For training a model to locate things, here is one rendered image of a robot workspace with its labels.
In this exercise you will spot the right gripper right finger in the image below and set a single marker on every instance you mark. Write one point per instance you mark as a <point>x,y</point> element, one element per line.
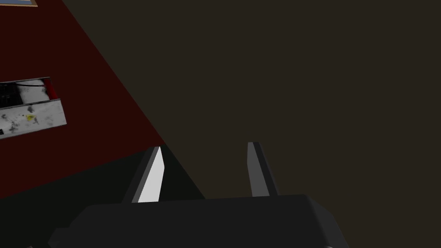
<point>259,175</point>

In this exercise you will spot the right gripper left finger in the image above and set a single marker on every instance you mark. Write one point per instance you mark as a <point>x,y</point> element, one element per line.
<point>151,179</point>

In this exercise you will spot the grey wall fuse box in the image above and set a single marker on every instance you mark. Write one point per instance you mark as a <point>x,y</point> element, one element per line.
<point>32,110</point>

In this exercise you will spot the wood framed wall picture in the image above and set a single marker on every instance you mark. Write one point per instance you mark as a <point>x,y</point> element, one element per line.
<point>17,2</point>

